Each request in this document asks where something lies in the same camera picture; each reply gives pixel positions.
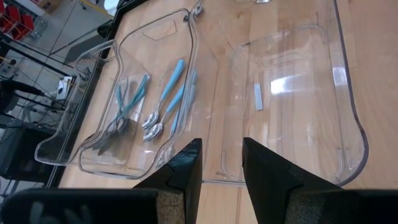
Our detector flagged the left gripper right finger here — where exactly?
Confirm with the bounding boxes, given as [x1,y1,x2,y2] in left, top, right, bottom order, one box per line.
[243,137,364,224]

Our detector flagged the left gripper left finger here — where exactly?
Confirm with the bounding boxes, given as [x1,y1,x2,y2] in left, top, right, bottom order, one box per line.
[133,138,203,224]

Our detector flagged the clear plastic bin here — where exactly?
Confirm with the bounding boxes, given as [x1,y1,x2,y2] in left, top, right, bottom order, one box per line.
[34,39,150,167]
[76,7,206,181]
[201,0,370,187]

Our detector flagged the black computer case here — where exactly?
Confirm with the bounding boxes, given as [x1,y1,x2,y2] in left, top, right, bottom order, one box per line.
[0,124,62,184]

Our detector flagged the black hazard-striped floor mat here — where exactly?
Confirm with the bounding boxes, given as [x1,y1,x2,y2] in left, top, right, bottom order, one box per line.
[63,33,108,65]

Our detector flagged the red cart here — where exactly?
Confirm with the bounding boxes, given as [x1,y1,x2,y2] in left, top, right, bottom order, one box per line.
[0,2,35,42]

